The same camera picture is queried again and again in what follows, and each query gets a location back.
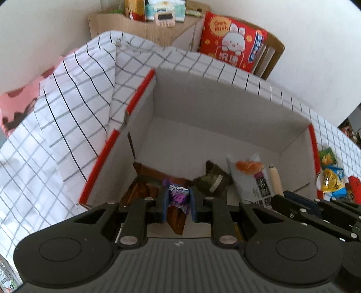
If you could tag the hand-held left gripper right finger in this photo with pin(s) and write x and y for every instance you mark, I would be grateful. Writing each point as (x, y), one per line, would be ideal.
(193, 205)

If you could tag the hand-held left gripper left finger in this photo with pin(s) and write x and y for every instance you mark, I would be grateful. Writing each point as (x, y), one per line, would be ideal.
(165, 205)

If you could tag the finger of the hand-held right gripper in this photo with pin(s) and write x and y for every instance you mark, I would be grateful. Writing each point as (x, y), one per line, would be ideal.
(299, 198)
(310, 218)

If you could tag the purple candy packet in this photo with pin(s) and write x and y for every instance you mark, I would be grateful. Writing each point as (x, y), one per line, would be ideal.
(177, 194)

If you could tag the orange-brown snack packet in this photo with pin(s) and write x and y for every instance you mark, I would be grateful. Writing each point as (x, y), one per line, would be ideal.
(141, 188)

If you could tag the beige sausage stick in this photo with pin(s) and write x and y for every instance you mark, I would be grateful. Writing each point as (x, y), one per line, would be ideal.
(275, 180)

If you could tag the dark brown snack packet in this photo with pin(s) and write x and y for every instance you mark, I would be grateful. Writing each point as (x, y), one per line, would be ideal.
(213, 180)

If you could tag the yellow snack packet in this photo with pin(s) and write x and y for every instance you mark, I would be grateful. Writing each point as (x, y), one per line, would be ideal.
(331, 180)

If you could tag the blue snack packet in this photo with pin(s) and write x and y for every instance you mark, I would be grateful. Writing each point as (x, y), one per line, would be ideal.
(338, 193)

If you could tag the green biscuit packet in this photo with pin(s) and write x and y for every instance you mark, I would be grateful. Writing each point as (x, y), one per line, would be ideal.
(327, 157)

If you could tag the white snack packet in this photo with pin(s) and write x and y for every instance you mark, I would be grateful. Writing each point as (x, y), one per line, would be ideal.
(248, 180)

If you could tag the red snack packet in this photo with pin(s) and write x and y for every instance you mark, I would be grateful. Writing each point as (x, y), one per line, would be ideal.
(356, 188)

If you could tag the red cardboard box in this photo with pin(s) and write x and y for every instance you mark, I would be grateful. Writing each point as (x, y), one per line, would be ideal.
(211, 112)

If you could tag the wooden chair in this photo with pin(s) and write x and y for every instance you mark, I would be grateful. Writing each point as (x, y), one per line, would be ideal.
(275, 48)

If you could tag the red rabbit cushion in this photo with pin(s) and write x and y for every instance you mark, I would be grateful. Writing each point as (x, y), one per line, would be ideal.
(231, 42)

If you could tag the wooden side cabinet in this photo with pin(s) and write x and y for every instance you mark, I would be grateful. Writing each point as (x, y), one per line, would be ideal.
(158, 33)

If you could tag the white printed carton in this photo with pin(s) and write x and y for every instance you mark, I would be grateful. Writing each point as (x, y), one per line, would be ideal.
(5, 276)

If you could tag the pink cloth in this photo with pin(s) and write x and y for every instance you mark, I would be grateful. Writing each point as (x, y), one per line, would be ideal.
(19, 98)

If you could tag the pink timer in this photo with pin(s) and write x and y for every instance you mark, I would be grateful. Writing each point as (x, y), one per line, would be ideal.
(164, 18)

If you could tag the orange bottle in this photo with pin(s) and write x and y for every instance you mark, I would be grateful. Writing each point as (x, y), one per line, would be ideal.
(135, 10)

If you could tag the tissue box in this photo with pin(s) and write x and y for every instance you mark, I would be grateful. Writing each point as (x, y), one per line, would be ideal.
(166, 7)

